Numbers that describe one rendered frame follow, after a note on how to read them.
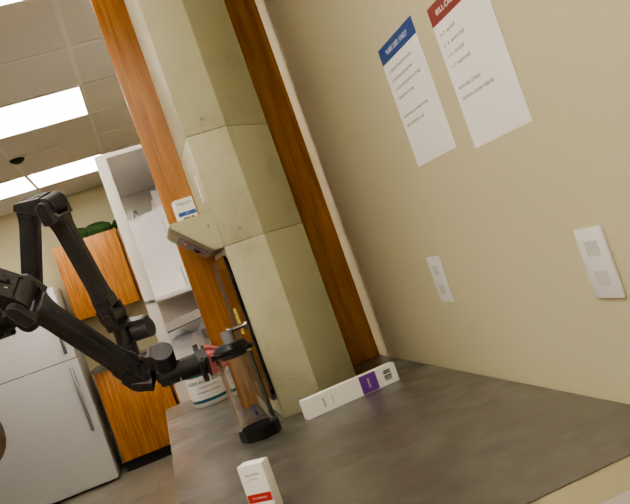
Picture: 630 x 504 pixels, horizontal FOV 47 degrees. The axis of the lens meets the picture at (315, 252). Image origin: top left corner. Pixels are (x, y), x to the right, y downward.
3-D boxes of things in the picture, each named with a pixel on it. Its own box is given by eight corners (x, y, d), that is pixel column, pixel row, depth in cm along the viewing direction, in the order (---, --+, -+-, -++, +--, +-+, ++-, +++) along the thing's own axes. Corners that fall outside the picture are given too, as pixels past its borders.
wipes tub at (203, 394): (228, 392, 266) (214, 354, 266) (232, 397, 253) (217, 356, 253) (194, 406, 263) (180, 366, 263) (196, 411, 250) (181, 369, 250)
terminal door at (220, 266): (259, 387, 219) (215, 262, 219) (276, 400, 189) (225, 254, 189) (257, 388, 219) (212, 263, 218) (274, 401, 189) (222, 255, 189)
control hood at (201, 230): (213, 255, 220) (202, 224, 220) (224, 246, 188) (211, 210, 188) (177, 268, 217) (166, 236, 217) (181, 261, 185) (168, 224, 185)
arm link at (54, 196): (25, 183, 217) (7, 193, 208) (68, 191, 216) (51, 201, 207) (30, 315, 235) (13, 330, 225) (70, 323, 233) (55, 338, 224)
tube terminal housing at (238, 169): (341, 372, 225) (258, 138, 225) (371, 383, 194) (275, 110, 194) (265, 402, 220) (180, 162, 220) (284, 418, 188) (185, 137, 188)
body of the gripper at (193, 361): (198, 342, 196) (171, 352, 194) (206, 359, 187) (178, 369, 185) (204, 363, 198) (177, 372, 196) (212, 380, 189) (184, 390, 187)
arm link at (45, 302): (12, 280, 172) (-2, 314, 165) (27, 269, 170) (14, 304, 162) (143, 367, 197) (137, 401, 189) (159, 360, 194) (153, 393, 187)
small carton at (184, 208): (196, 219, 198) (188, 198, 198) (198, 216, 193) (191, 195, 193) (178, 225, 196) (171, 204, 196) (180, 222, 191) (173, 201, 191)
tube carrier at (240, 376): (285, 418, 182) (256, 337, 182) (275, 431, 172) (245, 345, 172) (246, 430, 184) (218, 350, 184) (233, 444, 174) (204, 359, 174)
